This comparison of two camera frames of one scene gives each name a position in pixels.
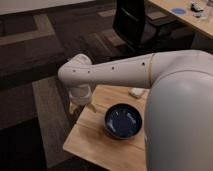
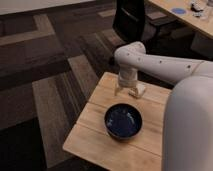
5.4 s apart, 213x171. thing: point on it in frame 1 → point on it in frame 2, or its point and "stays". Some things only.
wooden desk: (181, 9) stays
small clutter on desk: (196, 9) stays
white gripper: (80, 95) → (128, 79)
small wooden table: (115, 136) stays
